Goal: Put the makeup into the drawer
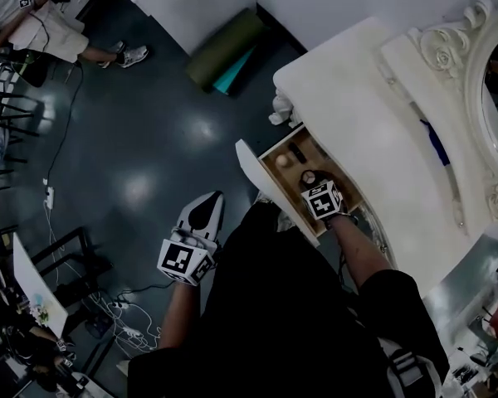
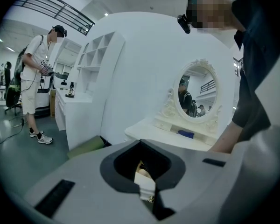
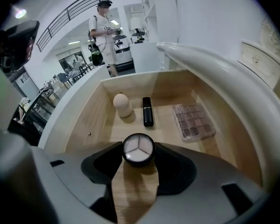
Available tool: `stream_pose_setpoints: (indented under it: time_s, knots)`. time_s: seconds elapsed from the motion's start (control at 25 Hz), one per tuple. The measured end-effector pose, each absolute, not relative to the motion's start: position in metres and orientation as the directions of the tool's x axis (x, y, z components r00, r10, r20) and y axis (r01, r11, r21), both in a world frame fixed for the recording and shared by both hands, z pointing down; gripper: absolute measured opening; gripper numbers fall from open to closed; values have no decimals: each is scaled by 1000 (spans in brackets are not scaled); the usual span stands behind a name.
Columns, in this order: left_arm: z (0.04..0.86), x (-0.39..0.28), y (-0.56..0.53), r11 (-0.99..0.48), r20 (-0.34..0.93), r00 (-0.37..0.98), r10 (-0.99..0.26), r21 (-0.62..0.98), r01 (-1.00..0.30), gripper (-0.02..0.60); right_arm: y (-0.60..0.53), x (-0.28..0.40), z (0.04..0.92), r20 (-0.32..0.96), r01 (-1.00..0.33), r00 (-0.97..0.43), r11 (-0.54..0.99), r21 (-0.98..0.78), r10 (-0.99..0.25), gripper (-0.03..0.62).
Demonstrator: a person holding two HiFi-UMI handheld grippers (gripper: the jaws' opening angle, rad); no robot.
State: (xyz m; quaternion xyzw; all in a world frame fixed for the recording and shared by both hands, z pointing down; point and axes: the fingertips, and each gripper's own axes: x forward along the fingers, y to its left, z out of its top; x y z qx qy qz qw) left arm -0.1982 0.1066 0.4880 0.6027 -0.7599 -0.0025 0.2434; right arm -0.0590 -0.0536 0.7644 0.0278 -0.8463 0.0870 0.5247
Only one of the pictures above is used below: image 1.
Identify tangle of white cables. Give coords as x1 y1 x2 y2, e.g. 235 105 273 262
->
45 209 163 352

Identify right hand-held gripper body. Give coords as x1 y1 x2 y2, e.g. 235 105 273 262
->
300 178 344 222

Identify oval mirror white carved frame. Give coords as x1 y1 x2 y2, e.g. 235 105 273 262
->
406 0 498 223

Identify person's left forearm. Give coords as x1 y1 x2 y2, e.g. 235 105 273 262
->
157 283 204 350

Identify teal rolled mat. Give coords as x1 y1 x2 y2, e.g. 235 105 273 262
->
212 46 258 98

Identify white ornate dressing table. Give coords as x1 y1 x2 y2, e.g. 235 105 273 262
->
268 14 495 289

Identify grey striped shoulder strap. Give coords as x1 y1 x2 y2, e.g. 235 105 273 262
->
377 337 445 398

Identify black metal stool frames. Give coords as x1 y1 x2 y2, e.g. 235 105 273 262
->
0 89 41 190

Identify person's black clothing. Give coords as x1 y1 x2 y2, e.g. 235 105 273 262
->
126 201 452 398

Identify green rolled mat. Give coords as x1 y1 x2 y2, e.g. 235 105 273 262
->
185 7 266 95

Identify blue cloth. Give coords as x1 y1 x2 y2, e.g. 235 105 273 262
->
418 118 452 166

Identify black floor cable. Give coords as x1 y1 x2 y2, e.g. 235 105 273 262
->
45 62 84 182

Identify white drawing board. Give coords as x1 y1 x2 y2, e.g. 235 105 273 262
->
11 233 70 338

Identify person's right forearm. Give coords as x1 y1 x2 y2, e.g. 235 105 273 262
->
334 213 393 292

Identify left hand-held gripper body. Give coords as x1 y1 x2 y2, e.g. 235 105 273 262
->
156 226 222 287

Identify black metal table frame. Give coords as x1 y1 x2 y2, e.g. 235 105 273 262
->
31 226 113 310

